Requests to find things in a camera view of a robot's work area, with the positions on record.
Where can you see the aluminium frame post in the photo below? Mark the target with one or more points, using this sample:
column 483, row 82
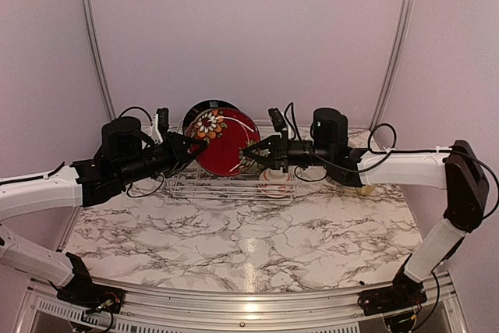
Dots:
column 401, row 31
column 92, row 37

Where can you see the white red patterned bowl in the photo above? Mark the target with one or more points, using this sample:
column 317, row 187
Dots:
column 275, row 183

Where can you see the red floral plate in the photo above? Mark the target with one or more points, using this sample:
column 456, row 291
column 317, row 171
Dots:
column 226, row 132

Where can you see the black striped large plate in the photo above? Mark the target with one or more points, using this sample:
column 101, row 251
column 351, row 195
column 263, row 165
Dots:
column 201, row 107

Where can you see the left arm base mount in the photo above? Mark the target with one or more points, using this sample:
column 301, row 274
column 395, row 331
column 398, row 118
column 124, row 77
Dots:
column 83, row 291

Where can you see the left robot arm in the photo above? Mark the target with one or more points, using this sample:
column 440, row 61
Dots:
column 127, row 154

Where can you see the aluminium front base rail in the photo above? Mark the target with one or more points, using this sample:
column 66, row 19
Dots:
column 154, row 309

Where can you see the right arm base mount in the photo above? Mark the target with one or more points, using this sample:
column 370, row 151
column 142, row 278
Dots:
column 402, row 293

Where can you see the right aluminium frame post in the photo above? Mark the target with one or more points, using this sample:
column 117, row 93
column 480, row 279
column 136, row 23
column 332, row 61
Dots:
column 401, row 31

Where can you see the white wire dish rack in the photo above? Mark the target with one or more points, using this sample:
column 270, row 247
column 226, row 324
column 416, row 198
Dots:
column 195, row 182

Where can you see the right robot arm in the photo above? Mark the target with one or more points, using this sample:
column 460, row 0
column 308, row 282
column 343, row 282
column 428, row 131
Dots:
column 454, row 169

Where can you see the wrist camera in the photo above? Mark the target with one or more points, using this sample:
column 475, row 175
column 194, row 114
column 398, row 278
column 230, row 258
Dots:
column 278, row 122
column 159, row 125

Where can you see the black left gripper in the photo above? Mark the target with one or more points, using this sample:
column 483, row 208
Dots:
column 179, row 156

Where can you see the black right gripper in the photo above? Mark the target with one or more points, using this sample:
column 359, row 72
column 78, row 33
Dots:
column 278, row 150

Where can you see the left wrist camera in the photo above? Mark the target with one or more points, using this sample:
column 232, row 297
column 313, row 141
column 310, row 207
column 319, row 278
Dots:
column 159, row 125

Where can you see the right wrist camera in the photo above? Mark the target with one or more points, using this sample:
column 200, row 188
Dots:
column 278, row 122

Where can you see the left aluminium frame post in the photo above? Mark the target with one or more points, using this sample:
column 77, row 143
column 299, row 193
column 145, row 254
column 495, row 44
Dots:
column 92, row 37

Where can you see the yellow ceramic mug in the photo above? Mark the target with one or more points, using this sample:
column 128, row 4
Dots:
column 365, row 190

